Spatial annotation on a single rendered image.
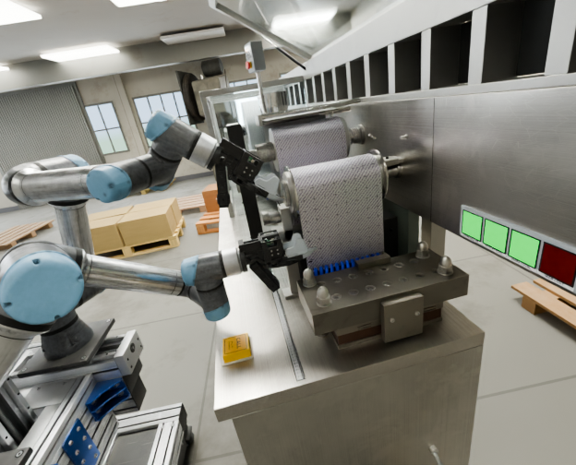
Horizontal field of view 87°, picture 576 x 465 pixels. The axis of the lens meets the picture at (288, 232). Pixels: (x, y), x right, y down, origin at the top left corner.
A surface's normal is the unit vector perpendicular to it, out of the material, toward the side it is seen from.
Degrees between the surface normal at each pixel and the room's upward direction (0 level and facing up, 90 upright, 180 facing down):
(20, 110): 90
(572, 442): 0
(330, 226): 90
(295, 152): 92
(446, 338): 0
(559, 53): 90
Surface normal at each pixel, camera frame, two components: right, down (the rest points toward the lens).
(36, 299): 0.75, 0.07
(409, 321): 0.20, 0.36
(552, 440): -0.15, -0.91
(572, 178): -0.97, 0.22
